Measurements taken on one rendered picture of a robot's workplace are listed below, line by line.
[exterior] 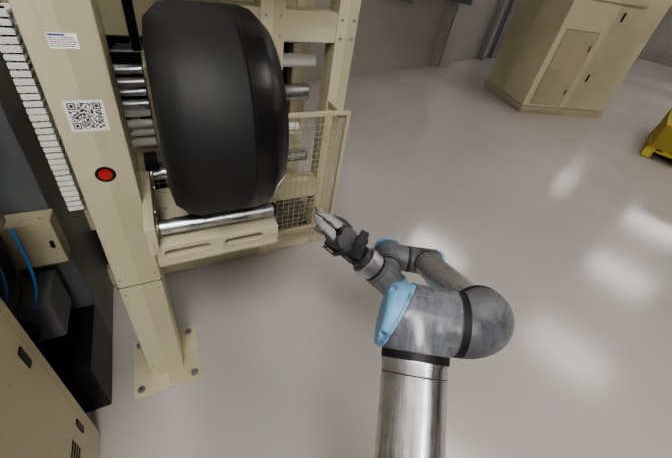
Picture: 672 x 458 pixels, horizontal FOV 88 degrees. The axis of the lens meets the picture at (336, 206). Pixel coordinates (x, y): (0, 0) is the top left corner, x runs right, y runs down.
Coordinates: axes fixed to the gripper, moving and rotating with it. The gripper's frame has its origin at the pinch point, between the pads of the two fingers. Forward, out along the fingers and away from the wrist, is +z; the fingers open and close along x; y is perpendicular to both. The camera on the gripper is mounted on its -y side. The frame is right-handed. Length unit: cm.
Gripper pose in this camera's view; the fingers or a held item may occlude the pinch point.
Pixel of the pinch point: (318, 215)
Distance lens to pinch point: 98.9
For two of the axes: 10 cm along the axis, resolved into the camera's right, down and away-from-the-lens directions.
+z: -7.1, -6.4, -3.0
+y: -5.3, 2.0, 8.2
